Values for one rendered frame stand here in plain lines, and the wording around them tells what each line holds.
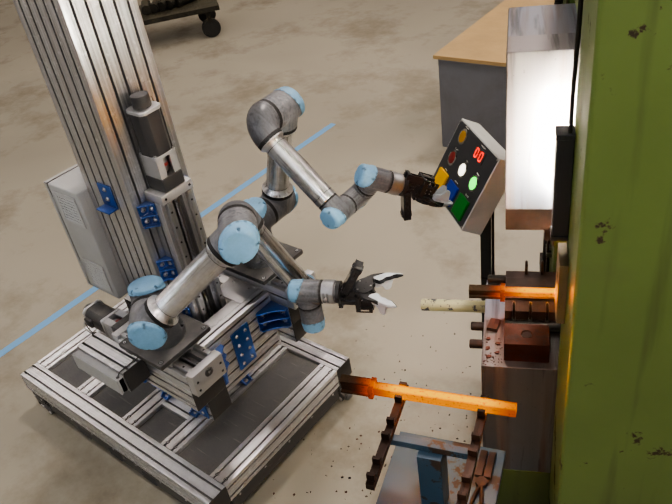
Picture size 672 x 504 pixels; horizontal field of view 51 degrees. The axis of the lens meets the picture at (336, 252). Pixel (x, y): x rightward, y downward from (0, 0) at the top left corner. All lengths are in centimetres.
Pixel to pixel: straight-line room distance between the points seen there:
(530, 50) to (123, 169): 131
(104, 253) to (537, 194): 159
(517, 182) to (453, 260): 217
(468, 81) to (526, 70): 309
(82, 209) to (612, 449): 182
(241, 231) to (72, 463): 169
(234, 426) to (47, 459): 92
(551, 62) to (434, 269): 235
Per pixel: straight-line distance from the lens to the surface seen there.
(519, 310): 204
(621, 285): 146
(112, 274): 273
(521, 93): 163
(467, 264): 384
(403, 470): 201
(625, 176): 132
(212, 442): 289
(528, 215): 184
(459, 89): 474
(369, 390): 183
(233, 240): 198
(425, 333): 343
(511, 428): 218
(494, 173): 235
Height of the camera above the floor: 234
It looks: 35 degrees down
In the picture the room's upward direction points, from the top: 9 degrees counter-clockwise
